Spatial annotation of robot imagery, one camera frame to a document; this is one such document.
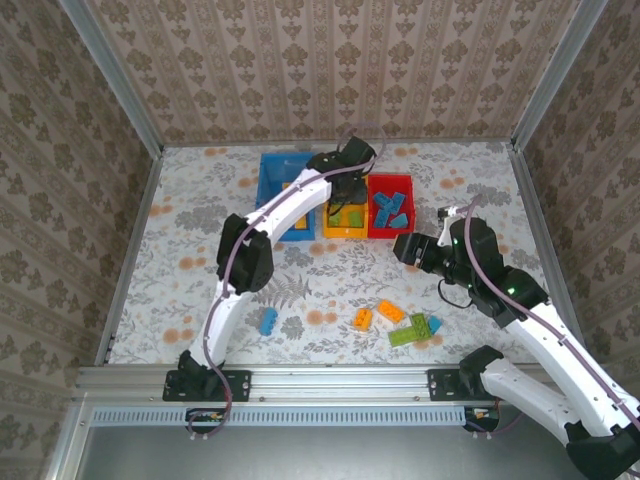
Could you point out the small blue lego brick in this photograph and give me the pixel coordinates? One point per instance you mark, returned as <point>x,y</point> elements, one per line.
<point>435,325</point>

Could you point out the blue sloped lego brick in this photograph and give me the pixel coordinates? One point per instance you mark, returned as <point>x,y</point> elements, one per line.
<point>400,221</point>

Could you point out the dark green lego brick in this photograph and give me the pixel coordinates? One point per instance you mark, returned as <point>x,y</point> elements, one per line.
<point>421,327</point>

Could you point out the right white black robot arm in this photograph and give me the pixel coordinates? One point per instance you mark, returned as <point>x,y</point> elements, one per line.
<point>525,395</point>

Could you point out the red plastic bin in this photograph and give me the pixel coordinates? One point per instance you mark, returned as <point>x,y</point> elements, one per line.
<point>407,184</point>

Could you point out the yellow plastic bin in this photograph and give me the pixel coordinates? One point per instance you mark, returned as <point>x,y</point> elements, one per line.
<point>340,231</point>

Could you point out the blue plastic bin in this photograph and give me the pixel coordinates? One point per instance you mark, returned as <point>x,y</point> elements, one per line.
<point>272,175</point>

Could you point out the base power connector wiring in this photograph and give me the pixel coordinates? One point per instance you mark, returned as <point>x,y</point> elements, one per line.
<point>205,416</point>
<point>480,415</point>

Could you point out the grey metal sheet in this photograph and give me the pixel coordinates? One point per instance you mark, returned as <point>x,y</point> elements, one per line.
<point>325,455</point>

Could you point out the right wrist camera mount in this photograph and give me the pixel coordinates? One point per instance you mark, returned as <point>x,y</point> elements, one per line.
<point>448,213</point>

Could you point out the aluminium side rail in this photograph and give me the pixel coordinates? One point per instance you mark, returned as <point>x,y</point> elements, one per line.
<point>549,250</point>
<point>131,250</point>

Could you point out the thin aluminium rail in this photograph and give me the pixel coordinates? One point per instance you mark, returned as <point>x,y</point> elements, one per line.
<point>450,143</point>

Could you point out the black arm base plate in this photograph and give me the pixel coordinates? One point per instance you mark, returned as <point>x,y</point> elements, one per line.
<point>240,385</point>
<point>440,385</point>

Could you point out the aluminium mounting rail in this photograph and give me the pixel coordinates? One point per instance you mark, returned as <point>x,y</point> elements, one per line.
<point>340,382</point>

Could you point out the aluminium corner post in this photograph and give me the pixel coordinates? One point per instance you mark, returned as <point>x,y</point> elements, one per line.
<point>115,75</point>
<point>554,75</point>

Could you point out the aluminium frame leg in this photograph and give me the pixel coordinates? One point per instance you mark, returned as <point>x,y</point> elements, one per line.
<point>62,460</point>

